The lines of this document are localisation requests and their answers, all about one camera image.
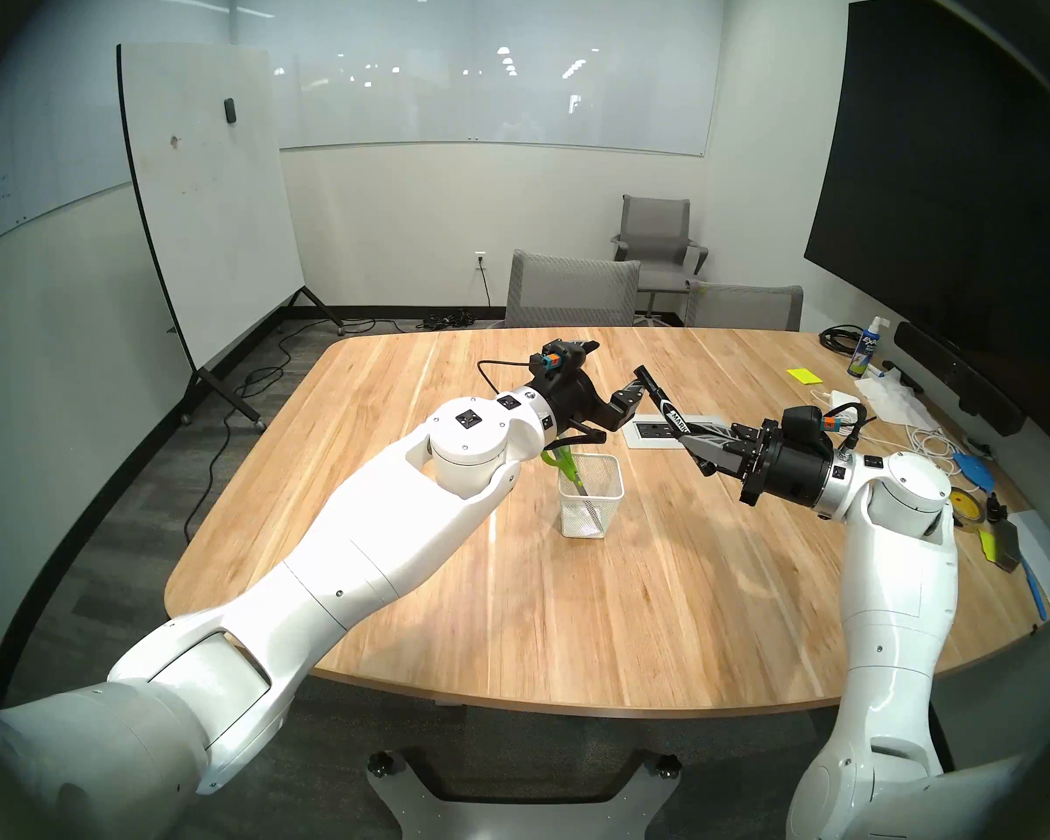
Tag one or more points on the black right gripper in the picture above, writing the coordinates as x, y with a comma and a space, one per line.
786, 477

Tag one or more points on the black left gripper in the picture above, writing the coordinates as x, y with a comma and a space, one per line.
577, 405

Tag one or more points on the black permanent marker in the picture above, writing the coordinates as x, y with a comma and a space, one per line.
661, 399

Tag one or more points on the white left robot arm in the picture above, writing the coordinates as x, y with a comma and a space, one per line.
341, 567

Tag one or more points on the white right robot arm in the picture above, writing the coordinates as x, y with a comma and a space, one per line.
897, 584

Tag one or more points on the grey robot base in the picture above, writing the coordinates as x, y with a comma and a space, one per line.
525, 816

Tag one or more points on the white mesh pen holder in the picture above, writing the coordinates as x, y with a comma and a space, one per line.
604, 519

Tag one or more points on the silver table power outlet panel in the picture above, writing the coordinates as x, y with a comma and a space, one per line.
632, 437

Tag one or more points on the grey mesh office chair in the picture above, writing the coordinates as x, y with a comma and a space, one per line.
744, 309
573, 291

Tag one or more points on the yellow sticky note pad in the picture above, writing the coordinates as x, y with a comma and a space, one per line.
805, 375

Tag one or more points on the white power adapter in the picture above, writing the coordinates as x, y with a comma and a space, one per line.
844, 398

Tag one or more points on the grey office chair with armrests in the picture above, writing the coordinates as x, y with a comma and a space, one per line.
656, 221

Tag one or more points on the whiteboard cleaner spray bottle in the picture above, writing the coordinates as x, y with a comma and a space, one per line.
864, 353

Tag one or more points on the black video sound bar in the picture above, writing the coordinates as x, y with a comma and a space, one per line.
958, 377

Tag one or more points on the blue flat disc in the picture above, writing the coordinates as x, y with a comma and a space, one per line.
976, 469

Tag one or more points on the yellow tape roll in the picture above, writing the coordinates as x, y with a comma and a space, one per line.
971, 510

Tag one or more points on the small black bottle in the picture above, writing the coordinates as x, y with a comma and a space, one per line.
996, 508

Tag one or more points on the yellow and black pad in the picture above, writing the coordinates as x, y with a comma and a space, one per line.
1006, 545

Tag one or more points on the white paper sheet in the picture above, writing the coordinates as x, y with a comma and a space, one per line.
1046, 558

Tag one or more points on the blue stick tool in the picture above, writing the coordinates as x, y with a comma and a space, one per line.
1034, 589

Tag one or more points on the rolling white whiteboard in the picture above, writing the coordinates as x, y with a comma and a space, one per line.
210, 191

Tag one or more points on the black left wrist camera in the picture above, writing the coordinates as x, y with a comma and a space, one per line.
558, 361

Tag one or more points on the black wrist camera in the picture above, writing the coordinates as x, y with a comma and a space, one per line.
803, 427
558, 361

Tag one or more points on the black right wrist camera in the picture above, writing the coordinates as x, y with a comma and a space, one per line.
803, 427

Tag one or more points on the wide glass wall whiteboard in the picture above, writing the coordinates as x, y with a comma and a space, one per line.
490, 77

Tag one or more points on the large black wall screen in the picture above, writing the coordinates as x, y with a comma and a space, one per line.
945, 191

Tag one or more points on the wall whiteboard with blue writing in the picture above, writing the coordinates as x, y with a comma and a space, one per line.
52, 129

